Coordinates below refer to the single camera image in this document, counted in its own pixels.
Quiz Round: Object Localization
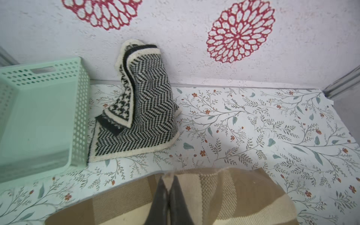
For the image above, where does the black white zigzag scarf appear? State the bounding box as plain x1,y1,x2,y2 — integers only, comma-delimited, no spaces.
89,39,181,162

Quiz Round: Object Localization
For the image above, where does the mint green plastic basket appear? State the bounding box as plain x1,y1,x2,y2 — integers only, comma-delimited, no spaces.
1,57,90,189

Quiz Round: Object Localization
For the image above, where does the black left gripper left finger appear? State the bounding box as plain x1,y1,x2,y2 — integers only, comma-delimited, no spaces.
144,178,170,225

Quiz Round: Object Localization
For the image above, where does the brown beige plaid scarf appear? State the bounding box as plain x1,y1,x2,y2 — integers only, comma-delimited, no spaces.
45,168,298,225

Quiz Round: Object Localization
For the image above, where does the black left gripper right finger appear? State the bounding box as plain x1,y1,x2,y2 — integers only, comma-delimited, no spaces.
170,176,194,225

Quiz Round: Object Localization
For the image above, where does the aluminium corner frame post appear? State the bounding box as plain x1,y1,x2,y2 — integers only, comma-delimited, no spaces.
323,66,360,99

